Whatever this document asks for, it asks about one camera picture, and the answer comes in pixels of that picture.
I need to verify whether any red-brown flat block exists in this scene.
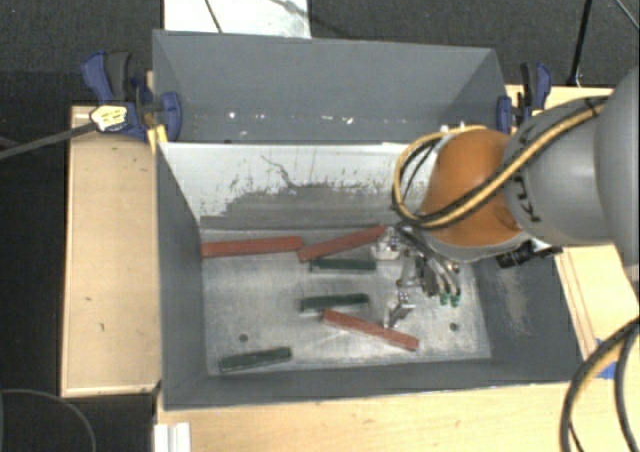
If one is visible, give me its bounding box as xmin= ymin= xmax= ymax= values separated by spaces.
xmin=297 ymin=224 xmax=388 ymax=264
xmin=200 ymin=235 xmax=305 ymax=259
xmin=321 ymin=308 xmax=421 ymax=353

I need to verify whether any grey metal bin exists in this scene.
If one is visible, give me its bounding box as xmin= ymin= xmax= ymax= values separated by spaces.
xmin=151 ymin=29 xmax=584 ymax=410

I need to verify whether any dark green flat block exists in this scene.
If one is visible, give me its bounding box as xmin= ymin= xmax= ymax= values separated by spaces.
xmin=218 ymin=346 xmax=293 ymax=375
xmin=308 ymin=257 xmax=378 ymax=273
xmin=300 ymin=292 xmax=371 ymax=314

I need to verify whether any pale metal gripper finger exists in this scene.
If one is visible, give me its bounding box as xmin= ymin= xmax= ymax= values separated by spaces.
xmin=382 ymin=289 xmax=418 ymax=330
xmin=395 ymin=257 xmax=418 ymax=291

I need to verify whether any pale wood flat board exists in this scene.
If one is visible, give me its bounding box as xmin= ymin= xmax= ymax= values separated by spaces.
xmin=59 ymin=104 xmax=164 ymax=399

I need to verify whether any black cylinder on white bracket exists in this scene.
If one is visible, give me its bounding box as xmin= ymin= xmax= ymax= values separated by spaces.
xmin=495 ymin=238 xmax=564 ymax=270

